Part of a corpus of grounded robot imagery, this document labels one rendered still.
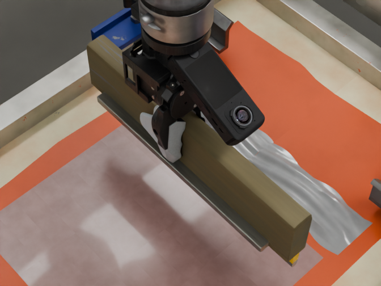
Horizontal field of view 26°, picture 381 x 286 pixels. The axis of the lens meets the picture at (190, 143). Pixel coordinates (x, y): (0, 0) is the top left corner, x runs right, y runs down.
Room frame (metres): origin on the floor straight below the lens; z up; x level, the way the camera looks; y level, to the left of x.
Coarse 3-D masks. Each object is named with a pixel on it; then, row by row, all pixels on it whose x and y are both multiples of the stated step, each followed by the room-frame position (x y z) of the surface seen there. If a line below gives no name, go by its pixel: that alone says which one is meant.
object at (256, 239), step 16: (112, 112) 0.65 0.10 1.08; (128, 128) 0.62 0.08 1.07; (144, 128) 0.62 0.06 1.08; (144, 144) 0.60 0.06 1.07; (160, 160) 0.58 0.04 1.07; (192, 176) 0.55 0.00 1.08; (208, 192) 0.53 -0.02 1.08; (224, 208) 0.50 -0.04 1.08; (240, 224) 0.48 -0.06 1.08; (256, 240) 0.46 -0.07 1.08
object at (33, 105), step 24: (216, 0) 0.96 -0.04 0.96; (264, 0) 0.96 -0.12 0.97; (288, 0) 0.94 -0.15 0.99; (312, 24) 0.89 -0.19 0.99; (336, 24) 0.88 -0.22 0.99; (336, 48) 0.85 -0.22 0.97; (360, 48) 0.84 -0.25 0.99; (72, 72) 0.79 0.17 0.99; (360, 72) 0.81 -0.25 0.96; (24, 96) 0.74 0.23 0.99; (48, 96) 0.74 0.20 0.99; (72, 96) 0.77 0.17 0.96; (0, 120) 0.70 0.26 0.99; (24, 120) 0.71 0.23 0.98; (0, 144) 0.68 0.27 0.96
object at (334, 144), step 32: (320, 128) 0.71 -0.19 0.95; (352, 128) 0.71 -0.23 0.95; (320, 160) 0.66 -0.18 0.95; (352, 160) 0.66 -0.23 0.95; (352, 192) 0.60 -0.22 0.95; (192, 224) 0.55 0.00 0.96; (224, 224) 0.55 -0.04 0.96; (160, 256) 0.51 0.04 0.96; (192, 256) 0.51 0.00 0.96; (224, 256) 0.51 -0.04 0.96; (256, 256) 0.51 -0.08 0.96; (320, 256) 0.51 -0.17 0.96; (352, 256) 0.51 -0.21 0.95
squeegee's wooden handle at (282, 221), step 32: (96, 64) 0.69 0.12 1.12; (128, 96) 0.64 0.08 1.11; (192, 128) 0.57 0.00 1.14; (192, 160) 0.56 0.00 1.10; (224, 160) 0.53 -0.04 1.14; (224, 192) 0.51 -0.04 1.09; (256, 192) 0.48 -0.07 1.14; (256, 224) 0.48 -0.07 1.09; (288, 224) 0.45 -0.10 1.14; (288, 256) 0.44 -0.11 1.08
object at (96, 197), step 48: (240, 48) 0.87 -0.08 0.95; (288, 96) 0.77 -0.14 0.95; (96, 144) 0.68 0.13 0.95; (0, 192) 0.60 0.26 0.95; (48, 192) 0.60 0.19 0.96; (96, 192) 0.60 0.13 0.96; (144, 192) 0.60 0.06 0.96; (192, 192) 0.60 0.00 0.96; (0, 240) 0.53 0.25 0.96; (48, 240) 0.53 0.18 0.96; (96, 240) 0.53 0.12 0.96; (144, 240) 0.53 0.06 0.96
